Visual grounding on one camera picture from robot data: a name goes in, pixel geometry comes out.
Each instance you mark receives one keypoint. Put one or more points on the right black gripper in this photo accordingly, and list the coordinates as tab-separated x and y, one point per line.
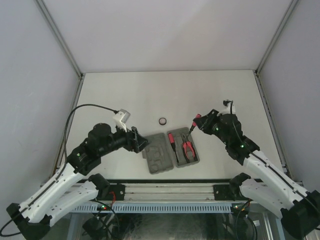
202	122

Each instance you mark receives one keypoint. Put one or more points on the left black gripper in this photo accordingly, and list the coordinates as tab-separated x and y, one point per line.
141	141

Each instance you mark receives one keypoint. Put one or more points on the red-handled screwdriver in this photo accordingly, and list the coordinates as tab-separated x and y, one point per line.
173	145
194	124

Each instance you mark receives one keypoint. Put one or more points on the grey plastic tool case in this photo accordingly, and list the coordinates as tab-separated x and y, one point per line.
160	156

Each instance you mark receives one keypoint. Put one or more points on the black electrical tape roll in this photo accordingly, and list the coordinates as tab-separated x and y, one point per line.
162	121

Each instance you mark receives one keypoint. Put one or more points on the red black pliers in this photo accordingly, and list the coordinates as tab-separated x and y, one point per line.
187	148

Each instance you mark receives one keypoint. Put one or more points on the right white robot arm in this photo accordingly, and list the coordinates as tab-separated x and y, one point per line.
297	208

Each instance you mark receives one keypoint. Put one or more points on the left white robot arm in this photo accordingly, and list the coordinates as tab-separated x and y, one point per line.
73	185

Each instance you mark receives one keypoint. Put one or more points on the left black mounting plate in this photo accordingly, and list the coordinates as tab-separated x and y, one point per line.
113	192

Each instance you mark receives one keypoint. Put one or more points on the black mounting plate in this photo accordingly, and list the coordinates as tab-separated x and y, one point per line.
113	192
225	192

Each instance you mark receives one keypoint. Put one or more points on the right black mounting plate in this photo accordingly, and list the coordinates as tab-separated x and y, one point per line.
225	192

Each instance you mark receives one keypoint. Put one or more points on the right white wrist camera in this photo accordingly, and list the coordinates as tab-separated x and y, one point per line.
229	108

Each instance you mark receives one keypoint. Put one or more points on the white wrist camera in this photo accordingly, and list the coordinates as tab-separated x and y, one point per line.
120	119
229	108

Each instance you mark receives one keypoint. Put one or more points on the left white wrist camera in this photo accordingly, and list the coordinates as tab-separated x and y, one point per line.
120	119

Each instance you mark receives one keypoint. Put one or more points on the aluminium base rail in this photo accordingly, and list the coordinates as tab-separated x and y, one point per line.
183	192

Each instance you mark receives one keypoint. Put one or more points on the right aluminium frame post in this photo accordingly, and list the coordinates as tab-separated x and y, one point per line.
257	72

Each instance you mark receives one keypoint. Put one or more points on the aluminium frame post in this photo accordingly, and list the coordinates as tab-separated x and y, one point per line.
52	26
257	72

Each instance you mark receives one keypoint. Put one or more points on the blue slotted cable duct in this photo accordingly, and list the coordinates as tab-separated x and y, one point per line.
155	208

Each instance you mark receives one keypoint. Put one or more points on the left aluminium frame post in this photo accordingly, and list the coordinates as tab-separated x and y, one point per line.
52	26

